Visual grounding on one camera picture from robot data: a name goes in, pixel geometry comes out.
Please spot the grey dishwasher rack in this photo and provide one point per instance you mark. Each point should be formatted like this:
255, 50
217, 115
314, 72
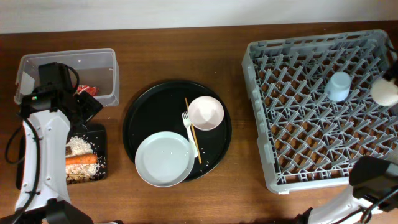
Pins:
305, 140

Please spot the light blue cup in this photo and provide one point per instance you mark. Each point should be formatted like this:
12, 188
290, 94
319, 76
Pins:
338, 86

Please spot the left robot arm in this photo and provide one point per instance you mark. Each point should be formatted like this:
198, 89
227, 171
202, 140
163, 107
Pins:
49, 113

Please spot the white plastic fork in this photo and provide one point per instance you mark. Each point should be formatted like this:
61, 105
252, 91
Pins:
187, 125

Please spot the orange carrot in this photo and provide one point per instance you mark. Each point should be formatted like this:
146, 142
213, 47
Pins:
82, 159

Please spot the wooden chopstick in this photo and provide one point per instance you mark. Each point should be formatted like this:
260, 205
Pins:
197, 152

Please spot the round black serving tray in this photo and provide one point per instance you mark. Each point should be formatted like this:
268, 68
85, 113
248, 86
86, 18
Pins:
160, 108

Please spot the grey plate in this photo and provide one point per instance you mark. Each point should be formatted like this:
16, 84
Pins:
164, 159

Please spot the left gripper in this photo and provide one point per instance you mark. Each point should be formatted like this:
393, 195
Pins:
90, 106

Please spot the clear plastic bin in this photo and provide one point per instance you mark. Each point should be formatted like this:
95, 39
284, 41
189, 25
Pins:
96, 68

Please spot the white cup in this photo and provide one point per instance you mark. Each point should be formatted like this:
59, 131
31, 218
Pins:
384, 92

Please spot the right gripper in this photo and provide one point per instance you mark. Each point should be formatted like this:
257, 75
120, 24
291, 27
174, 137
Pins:
393, 73

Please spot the black rectangular tray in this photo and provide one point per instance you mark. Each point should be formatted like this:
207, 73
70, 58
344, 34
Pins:
96, 134

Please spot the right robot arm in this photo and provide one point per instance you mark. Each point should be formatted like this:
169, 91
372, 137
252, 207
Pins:
372, 190

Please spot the pile of white rice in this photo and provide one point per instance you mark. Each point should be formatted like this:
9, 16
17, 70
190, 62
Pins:
81, 146

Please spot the dark brown food chunk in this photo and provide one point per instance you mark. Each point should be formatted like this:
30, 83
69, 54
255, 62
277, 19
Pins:
68, 151

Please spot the red snack wrapper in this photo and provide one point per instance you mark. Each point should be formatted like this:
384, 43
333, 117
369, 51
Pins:
91, 90

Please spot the peanut shells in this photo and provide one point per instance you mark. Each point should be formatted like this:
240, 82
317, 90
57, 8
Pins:
78, 178

